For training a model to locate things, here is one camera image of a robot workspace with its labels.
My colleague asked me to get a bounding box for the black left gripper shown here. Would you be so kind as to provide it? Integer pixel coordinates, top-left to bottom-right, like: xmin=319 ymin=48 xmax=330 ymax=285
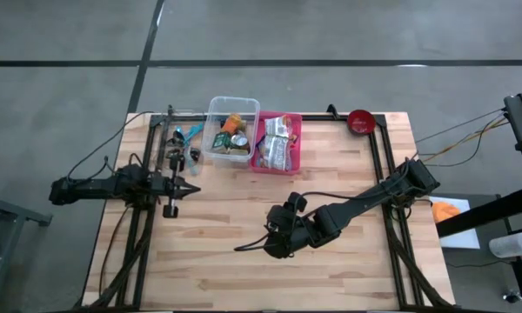
xmin=154 ymin=151 xmax=202 ymax=220

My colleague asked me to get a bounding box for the white plastic bottle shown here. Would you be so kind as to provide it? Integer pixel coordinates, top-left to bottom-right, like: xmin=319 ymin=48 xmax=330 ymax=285
xmin=488 ymin=231 xmax=522 ymax=260

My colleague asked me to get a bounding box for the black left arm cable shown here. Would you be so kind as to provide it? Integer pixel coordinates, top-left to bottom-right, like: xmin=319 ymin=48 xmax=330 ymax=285
xmin=66 ymin=110 xmax=156 ymax=182

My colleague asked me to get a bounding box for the white paper sheet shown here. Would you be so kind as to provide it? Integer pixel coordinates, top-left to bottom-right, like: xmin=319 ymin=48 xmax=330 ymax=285
xmin=429 ymin=195 xmax=481 ymax=250

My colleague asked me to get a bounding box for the black slanted beam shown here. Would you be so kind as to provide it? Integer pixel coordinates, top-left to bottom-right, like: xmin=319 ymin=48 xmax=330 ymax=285
xmin=436 ymin=185 xmax=522 ymax=239

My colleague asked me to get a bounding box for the small clear acrylic container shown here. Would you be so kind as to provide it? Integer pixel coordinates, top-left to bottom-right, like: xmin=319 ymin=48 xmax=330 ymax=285
xmin=155 ymin=116 xmax=204 ymax=176

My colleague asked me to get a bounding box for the clear plastic storage bin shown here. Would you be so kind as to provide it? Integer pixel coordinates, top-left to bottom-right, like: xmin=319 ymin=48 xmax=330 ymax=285
xmin=200 ymin=96 xmax=261 ymax=170

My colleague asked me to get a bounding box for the brown cable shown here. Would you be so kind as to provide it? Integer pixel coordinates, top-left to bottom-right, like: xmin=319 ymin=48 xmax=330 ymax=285
xmin=98 ymin=206 xmax=131 ymax=296

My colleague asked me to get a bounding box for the orange object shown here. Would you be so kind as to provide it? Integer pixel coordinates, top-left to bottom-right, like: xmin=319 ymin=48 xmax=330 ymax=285
xmin=432 ymin=201 xmax=461 ymax=224

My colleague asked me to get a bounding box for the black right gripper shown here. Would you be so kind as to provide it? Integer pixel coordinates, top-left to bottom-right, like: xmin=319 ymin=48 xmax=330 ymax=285
xmin=264 ymin=190 xmax=327 ymax=261

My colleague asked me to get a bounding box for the pink plastic tray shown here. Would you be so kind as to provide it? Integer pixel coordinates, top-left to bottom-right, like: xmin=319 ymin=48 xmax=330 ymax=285
xmin=251 ymin=110 xmax=304 ymax=176

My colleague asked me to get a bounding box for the yellow light-blue ramen pack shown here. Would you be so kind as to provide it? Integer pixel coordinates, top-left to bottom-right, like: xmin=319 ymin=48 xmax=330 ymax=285
xmin=255 ymin=135 xmax=266 ymax=169

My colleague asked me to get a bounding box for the green spice tin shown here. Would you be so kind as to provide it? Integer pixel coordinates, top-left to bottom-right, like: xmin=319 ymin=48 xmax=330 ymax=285
xmin=211 ymin=131 xmax=232 ymax=152

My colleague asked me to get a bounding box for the red and black bowl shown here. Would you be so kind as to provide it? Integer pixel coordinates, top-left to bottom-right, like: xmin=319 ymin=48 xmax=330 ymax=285
xmin=346 ymin=109 xmax=378 ymax=137

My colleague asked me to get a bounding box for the spice jar green-blue label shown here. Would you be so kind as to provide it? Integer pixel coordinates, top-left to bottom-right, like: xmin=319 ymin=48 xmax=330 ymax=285
xmin=229 ymin=132 xmax=250 ymax=150

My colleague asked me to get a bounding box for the yellow floor cable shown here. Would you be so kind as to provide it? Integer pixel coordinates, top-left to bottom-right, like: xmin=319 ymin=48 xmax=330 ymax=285
xmin=419 ymin=117 xmax=510 ymax=164

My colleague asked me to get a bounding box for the lime chili ramen pack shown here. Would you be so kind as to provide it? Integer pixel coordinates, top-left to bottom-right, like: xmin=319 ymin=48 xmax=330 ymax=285
xmin=260 ymin=134 xmax=293 ymax=172

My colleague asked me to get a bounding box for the orange spice bottle black cap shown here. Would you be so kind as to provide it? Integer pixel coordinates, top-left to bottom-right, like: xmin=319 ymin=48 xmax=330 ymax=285
xmin=220 ymin=113 xmax=244 ymax=136

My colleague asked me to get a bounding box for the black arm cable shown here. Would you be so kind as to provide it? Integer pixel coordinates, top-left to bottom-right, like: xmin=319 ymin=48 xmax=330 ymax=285
xmin=233 ymin=164 xmax=412 ymax=254
xmin=66 ymin=110 xmax=156 ymax=182

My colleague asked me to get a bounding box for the red Maruchan ramen pack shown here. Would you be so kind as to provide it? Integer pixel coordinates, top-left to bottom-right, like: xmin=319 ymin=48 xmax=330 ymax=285
xmin=264 ymin=114 xmax=293 ymax=139

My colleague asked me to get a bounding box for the grey side table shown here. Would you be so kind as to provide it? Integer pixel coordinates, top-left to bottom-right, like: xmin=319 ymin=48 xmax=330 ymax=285
xmin=0 ymin=185 xmax=53 ymax=313

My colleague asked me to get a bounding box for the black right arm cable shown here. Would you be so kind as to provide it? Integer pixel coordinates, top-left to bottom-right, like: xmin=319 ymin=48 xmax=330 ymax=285
xmin=233 ymin=164 xmax=412 ymax=254

